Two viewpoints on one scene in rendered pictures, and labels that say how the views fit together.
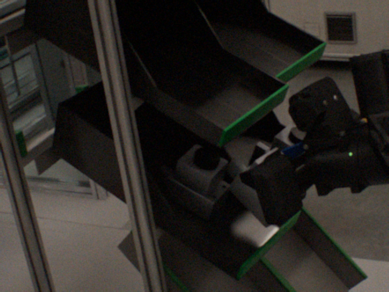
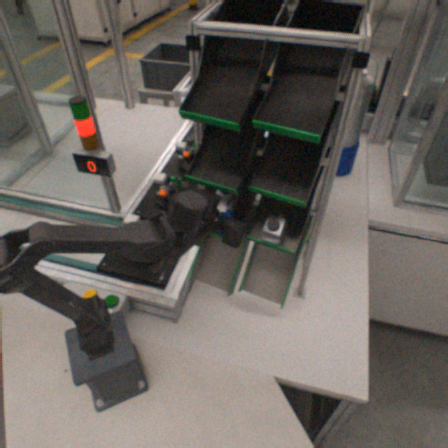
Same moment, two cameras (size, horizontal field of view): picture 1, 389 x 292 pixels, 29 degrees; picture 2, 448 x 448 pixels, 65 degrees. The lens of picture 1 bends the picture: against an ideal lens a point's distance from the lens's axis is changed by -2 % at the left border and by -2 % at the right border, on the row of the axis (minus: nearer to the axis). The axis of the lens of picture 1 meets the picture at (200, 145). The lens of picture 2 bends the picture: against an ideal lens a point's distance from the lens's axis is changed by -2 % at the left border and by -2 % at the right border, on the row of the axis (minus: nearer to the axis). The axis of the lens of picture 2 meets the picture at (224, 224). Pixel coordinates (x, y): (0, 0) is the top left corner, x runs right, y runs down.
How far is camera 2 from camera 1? 0.96 m
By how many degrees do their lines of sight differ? 65
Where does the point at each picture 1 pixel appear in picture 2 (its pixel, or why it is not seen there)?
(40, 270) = not seen: hidden behind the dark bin
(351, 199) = not seen: outside the picture
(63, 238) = (352, 199)
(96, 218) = (374, 207)
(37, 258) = not seen: hidden behind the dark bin
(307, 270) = (276, 278)
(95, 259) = (338, 215)
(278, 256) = (273, 261)
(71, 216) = (373, 197)
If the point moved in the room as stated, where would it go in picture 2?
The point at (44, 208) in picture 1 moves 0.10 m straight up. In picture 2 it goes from (376, 186) to (383, 168)
